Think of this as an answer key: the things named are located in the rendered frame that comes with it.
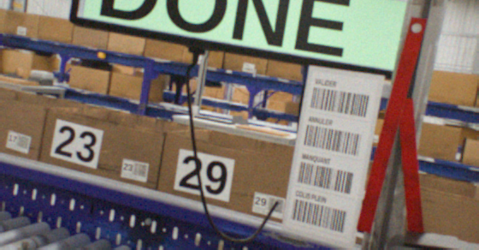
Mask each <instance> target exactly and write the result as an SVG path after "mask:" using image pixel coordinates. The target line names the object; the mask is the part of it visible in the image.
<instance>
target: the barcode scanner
mask: <svg viewBox="0 0 479 250"><path fill-rule="evenodd" d="M391 238H392V239H391V240H390V241H389V242H388V244H387V250H479V244H475V243H466V242H459V241H458V238H457V237H453V236H450V235H435V234H427V233H419V232H414V231H410V230H405V234H402V235H395V236H393V237H391Z"/></svg>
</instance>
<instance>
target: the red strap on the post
mask: <svg viewBox="0 0 479 250"><path fill-rule="evenodd" d="M426 23H427V19H424V18H419V17H418V18H415V17H411V23H410V26H409V29H408V32H407V35H406V39H405V45H404V49H403V50H402V52H401V55H400V59H399V65H398V68H397V72H396V75H395V77H394V81H393V87H392V91H391V94H390V98H389V101H388V104H387V109H386V113H385V116H384V120H383V124H382V126H381V132H380V135H379V139H378V142H377V146H376V151H375V158H374V161H373V164H372V168H371V172H370V177H369V180H368V184H367V188H366V190H365V194H364V199H363V203H362V206H361V210H360V213H359V217H358V225H357V229H360V230H362V231H363V232H365V233H368V234H371V232H370V231H371V228H372V224H373V222H374V218H375V214H376V208H377V205H378V202H379V198H380V195H381V190H382V187H383V183H384V180H385V176H386V173H387V172H386V169H387V164H388V161H389V158H390V154H391V151H392V148H393V142H394V138H395V135H396V133H397V129H398V126H399V135H400V147H401V159H402V170H403V180H404V183H405V206H406V217H407V229H408V230H410V231H414V232H419V233H424V227H423V210H422V199H421V187H420V175H419V174H418V163H417V141H416V129H415V117H414V106H413V98H406V94H407V91H408V87H409V84H410V81H411V75H412V71H413V69H414V65H415V62H416V59H417V54H418V52H419V49H420V46H421V43H422V39H423V33H424V29H425V27H426ZM403 106H404V107H403Z"/></svg>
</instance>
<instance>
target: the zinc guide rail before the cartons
mask: <svg viewBox="0 0 479 250"><path fill-rule="evenodd" d="M0 162H4V163H7V164H13V165H15V164H17V165H20V166H23V167H27V168H31V169H34V170H40V171H43V172H46V173H50V174H53V175H56V176H62V177H65V178H68V179H76V180H79V181H83V182H88V183H91V184H95V185H99V186H101V187H104V188H109V189H113V190H116V191H120V192H126V193H131V194H135V195H138V196H142V197H145V198H148V199H153V200H156V201H160V202H163V203H166V204H170V205H175V206H179V207H180V206H182V207H185V208H187V209H191V210H194V211H200V212H203V213H205V211H204V206H203V203H202V202H196V201H192V200H189V199H183V198H181V197H177V196H174V195H170V194H166V193H161V192H158V191H155V190H151V189H148V188H145V187H135V186H132V185H129V184H126V183H122V182H116V181H113V180H110V179H107V178H103V177H100V176H95V175H91V174H87V173H84V172H82V173H80V172H77V171H74V170H68V169H64V168H60V167H57V166H54V165H50V164H44V163H40V162H38V161H34V160H31V159H27V158H18V157H14V156H10V155H7V154H2V153H0ZM207 206H208V209H209V213H210V215H213V216H216V217H221V218H225V219H228V220H231V221H235V222H238V223H242V224H246V225H250V226H252V227H256V228H259V227H260V226H261V224H262V223H263V219H262V218H259V217H253V216H250V215H246V214H243V213H239V212H236V211H231V210H228V209H224V208H221V207H217V206H214V205H209V204H207ZM281 227H282V224H281V223H275V222H271V221H267V223H266V224H265V225H264V226H263V229H264V230H268V231H271V232H274V233H277V234H281V235H286V236H290V237H292V238H295V239H299V240H302V241H308V242H311V243H315V244H317V245H319V242H320V245H321V246H325V247H329V248H333V249H336V250H351V249H348V248H345V247H339V246H335V245H333V244H329V243H327V242H323V241H318V240H314V239H311V238H308V237H304V236H301V235H295V234H292V233H289V232H286V231H283V230H281ZM354 250H361V245H358V244H355V246H354Z"/></svg>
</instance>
